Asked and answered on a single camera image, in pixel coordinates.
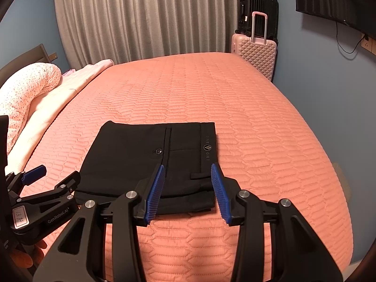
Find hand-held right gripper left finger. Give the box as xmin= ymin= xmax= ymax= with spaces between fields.
xmin=32 ymin=164 xmax=165 ymax=282

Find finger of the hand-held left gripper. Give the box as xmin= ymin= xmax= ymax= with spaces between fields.
xmin=21 ymin=170 xmax=82 ymax=207
xmin=6 ymin=165 xmax=48 ymax=195

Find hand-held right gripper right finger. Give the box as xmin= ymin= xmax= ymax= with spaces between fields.
xmin=211 ymin=163 xmax=343 ymax=282

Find black pants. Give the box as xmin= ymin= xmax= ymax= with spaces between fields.
xmin=73 ymin=121 xmax=218 ymax=215

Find person's left hand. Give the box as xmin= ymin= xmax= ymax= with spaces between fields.
xmin=12 ymin=237 xmax=48 ymax=274

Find floral white pillow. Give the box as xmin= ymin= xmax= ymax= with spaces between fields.
xmin=0 ymin=63 xmax=62 ymax=154

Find light pink blanket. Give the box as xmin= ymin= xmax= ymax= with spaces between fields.
xmin=9 ymin=59 xmax=115 ymax=171

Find bed with pink quilted cover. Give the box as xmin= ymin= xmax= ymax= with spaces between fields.
xmin=6 ymin=52 xmax=354 ymax=282

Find grey headboard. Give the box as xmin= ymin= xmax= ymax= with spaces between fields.
xmin=0 ymin=43 xmax=58 ymax=78

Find pink hard-shell suitcase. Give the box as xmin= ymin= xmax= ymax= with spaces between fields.
xmin=231 ymin=11 xmax=278 ymax=83

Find grey pleated curtain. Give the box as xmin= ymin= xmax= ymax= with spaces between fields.
xmin=53 ymin=0 xmax=255 ymax=66

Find black hard-shell suitcase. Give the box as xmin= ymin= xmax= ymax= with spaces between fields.
xmin=239 ymin=0 xmax=279 ymax=43

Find black television cable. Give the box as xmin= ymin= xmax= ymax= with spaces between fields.
xmin=336 ymin=20 xmax=368 ymax=54

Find beige wall socket panel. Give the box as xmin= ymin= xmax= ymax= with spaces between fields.
xmin=361 ymin=34 xmax=376 ymax=56

